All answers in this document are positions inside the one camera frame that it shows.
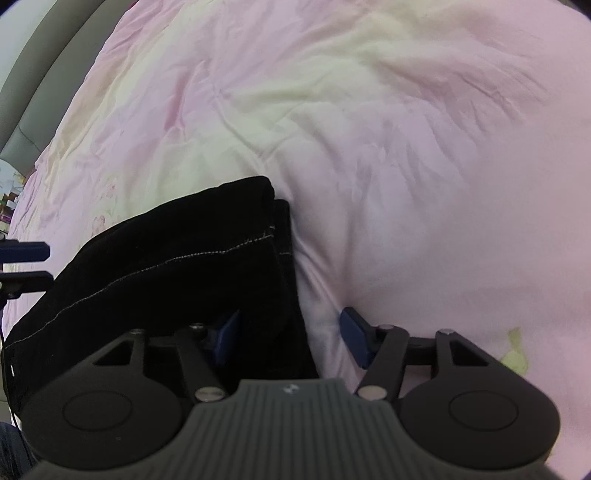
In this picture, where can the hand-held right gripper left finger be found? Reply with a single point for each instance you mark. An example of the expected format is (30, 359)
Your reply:
(228, 336)

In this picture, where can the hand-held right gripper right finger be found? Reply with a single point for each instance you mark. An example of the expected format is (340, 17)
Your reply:
(354, 333)

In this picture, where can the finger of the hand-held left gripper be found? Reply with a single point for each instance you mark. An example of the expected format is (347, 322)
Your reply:
(28, 280)
(27, 252)

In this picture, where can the black pants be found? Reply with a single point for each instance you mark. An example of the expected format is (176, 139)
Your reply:
(175, 267)

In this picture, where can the cluttered shelf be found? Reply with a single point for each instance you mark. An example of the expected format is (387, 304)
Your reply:
(10, 194)

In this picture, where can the person's blue jeans leg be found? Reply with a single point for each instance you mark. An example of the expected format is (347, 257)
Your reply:
(14, 450)

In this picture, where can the pink bed sheet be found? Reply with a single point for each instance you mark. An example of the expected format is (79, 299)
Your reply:
(369, 161)

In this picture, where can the grey padded headboard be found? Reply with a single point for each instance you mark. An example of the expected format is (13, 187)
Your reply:
(41, 78)

